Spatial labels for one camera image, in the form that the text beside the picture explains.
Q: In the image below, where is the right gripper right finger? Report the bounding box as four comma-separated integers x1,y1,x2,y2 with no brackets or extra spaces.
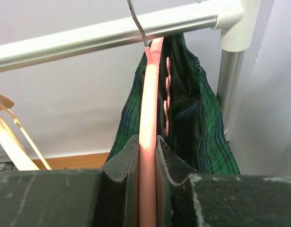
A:
156,137,291,227

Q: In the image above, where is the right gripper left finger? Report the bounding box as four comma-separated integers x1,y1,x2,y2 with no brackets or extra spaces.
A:
0,135,139,227

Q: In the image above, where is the pink hanger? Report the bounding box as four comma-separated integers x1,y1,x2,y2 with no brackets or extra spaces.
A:
127,0,164,227

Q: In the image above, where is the green plaid skirt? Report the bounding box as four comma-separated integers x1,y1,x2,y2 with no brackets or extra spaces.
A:
108,33,240,175

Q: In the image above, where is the cream wooden hanger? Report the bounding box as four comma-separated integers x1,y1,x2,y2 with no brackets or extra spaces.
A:
0,94,51,171

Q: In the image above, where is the white metal clothes rack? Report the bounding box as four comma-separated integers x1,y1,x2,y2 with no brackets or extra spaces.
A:
0,0,260,123

